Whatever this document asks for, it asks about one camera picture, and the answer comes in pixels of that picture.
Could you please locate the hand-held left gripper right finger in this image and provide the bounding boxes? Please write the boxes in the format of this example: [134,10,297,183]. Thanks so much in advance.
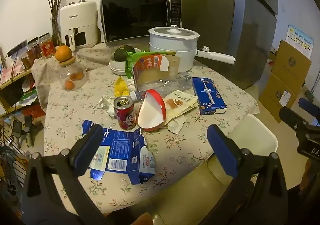
[200,124,288,225]

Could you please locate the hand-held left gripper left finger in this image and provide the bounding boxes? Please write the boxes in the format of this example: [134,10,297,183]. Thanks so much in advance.
[21,124,110,225]

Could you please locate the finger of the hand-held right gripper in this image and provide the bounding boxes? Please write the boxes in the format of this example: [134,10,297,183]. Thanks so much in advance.
[279,107,313,132]
[298,97,320,125]

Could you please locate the torn blue milk carton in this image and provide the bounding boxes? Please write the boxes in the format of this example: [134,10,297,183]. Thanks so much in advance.
[82,119,157,185]

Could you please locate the white plastic bin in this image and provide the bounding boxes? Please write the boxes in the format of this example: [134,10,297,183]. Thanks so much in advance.
[207,114,278,182]

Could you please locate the red drink can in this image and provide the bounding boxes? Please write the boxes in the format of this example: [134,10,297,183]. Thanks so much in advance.
[114,96,138,131]

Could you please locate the blue rectangular box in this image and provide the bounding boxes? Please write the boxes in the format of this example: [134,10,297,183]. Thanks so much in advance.
[192,77,227,115]

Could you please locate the beige snack pouch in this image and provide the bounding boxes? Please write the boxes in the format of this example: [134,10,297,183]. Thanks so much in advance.
[162,90,199,119]

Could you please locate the yellow wrapper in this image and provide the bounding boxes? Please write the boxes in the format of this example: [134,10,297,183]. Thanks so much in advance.
[114,77,130,98]

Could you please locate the red and white paper bowl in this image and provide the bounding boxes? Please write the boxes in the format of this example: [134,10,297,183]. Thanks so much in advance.
[137,89,167,132]

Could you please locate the clear plastic bottle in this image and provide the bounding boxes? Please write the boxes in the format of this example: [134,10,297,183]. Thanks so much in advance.
[129,71,193,102]

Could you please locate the green plastic bag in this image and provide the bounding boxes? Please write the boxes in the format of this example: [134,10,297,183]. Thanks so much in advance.
[125,51,177,79]

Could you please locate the orange torn cardboard carton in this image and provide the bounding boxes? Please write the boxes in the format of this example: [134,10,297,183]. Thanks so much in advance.
[132,54,181,90]

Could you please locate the cardboard box with white label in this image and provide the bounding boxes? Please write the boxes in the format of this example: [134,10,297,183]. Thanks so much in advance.
[259,74,305,123]

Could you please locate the floral tablecloth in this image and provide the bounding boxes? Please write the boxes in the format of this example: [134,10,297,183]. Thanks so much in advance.
[44,60,260,213]

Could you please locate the black tripod stand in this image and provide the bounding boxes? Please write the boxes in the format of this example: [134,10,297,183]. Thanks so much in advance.
[12,115,44,147]

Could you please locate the clear glass jar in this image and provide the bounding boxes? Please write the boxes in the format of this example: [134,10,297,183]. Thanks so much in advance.
[58,56,88,92]

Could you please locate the white shallow dish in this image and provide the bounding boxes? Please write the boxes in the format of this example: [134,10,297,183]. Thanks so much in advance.
[109,64,130,76]

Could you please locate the cork jar lid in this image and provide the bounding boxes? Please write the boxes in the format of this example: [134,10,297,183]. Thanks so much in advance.
[59,56,76,67]

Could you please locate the white patterned bowl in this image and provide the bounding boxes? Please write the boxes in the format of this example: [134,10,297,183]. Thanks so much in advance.
[110,47,150,70]

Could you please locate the floral cabinet cover cloth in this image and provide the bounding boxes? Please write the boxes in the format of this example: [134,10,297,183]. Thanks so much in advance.
[32,41,150,113]

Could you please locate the large orange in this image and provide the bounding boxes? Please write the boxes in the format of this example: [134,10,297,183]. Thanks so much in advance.
[55,44,73,62]

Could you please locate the white electric pot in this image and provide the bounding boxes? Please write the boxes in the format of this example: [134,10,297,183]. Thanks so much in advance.
[148,26,236,73]

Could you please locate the dark green squash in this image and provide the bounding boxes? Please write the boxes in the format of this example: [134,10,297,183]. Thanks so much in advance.
[114,44,137,62]

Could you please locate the wooden shelf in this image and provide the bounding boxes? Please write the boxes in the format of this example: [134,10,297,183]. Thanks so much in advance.
[0,69,45,115]

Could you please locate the clear glass vase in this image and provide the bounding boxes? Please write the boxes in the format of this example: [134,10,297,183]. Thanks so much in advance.
[51,16,63,47]

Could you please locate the black power strip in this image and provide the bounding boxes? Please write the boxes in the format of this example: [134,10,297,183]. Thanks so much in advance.
[7,42,28,57]

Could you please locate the white pot lid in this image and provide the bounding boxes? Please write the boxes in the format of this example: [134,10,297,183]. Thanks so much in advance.
[148,26,200,41]

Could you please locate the white air fryer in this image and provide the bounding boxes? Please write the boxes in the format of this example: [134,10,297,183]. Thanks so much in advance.
[59,0,99,50]

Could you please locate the grey refrigerator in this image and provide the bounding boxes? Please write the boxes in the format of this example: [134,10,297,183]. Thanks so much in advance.
[179,0,279,90]

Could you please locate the black microwave oven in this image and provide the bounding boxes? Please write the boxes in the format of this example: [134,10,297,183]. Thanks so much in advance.
[100,0,182,45]

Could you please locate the dried branches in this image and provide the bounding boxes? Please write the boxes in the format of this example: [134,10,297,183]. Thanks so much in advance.
[44,0,75,47]

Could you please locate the wall poster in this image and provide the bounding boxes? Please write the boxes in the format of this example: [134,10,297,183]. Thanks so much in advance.
[286,24,314,59]

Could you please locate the black wire rack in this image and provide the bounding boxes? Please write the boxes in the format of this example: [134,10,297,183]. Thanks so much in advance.
[0,125,30,190]

